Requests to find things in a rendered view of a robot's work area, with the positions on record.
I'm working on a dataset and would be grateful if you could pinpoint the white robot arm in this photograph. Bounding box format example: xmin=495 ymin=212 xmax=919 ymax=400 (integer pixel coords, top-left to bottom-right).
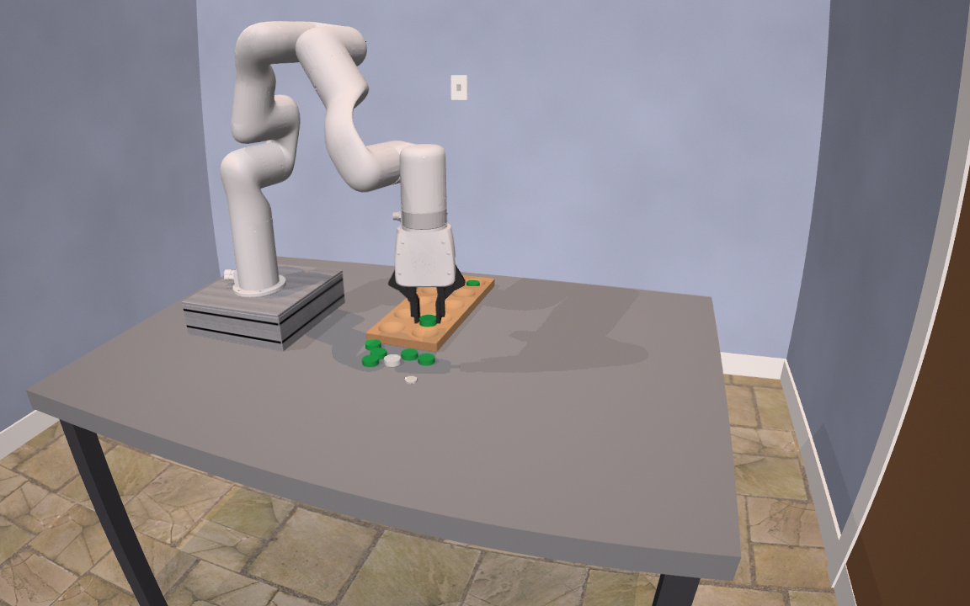
xmin=220 ymin=21 xmax=447 ymax=297

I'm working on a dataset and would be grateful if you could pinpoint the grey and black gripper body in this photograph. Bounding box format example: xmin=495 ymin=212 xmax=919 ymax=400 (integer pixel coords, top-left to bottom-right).
xmin=395 ymin=223 xmax=456 ymax=287

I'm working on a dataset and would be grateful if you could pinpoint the tan tray with round pockets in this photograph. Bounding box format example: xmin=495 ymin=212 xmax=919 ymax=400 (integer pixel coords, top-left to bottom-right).
xmin=366 ymin=275 xmax=494 ymax=352

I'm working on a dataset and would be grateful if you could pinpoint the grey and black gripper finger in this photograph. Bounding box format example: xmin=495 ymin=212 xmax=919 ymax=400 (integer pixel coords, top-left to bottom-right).
xmin=435 ymin=266 xmax=466 ymax=323
xmin=388 ymin=270 xmax=420 ymax=323

